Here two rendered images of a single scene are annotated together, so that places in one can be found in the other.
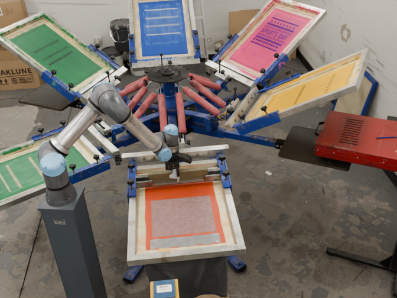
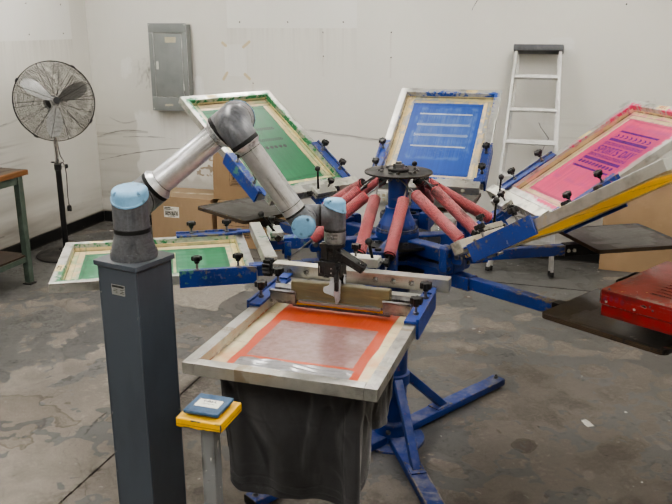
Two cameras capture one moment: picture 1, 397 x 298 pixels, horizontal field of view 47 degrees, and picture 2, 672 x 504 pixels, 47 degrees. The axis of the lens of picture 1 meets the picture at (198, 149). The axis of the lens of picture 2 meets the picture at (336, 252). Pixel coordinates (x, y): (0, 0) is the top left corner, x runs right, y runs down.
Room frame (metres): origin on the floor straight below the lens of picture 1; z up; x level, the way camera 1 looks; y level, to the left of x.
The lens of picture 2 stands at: (-0.21, -0.83, 1.93)
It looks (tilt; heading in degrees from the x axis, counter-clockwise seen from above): 17 degrees down; 22
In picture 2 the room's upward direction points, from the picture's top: straight up
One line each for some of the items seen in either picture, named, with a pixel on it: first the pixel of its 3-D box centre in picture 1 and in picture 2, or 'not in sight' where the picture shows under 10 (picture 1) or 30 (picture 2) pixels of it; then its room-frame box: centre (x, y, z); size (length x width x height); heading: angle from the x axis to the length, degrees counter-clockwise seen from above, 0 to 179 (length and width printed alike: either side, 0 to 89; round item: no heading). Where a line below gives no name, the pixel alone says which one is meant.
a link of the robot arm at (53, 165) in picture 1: (54, 169); (131, 206); (1.79, 0.70, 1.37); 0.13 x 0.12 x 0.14; 22
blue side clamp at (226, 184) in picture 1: (224, 174); (420, 313); (2.21, -0.15, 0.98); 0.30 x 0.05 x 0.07; 5
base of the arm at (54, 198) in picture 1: (59, 189); (133, 241); (1.78, 0.70, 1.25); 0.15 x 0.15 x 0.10
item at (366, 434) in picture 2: not in sight; (377, 412); (1.91, -0.10, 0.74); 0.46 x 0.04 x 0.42; 5
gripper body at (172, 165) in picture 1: (172, 158); (332, 259); (2.15, 0.15, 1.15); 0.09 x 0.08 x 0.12; 95
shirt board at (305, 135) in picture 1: (256, 138); (521, 295); (2.71, -0.41, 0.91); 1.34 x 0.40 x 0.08; 65
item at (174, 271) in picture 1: (187, 274); (290, 439); (1.66, 0.09, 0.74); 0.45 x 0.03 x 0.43; 95
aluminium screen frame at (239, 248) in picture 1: (181, 205); (321, 330); (1.95, 0.11, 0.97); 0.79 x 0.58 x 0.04; 5
